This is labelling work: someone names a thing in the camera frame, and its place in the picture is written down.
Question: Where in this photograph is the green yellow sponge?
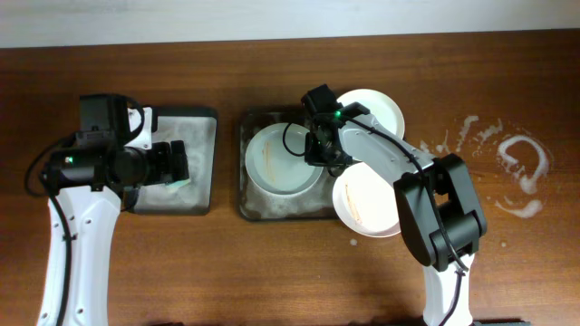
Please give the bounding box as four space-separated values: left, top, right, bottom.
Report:
167 179 190 193

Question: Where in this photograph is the left black soapy tray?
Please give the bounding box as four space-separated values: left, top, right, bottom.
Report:
130 106 218 216

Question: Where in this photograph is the right black soapy tray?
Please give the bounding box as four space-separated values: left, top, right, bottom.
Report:
237 109 337 222

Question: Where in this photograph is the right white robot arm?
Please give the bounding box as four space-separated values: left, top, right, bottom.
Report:
303 101 487 325

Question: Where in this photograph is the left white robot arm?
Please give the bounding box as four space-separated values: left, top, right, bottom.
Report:
25 93 189 325

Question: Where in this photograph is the white plate with red stain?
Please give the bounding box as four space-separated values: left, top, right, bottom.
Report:
333 163 401 237

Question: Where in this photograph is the black soapy tray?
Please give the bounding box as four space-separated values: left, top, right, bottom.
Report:
130 106 218 216
237 109 337 222

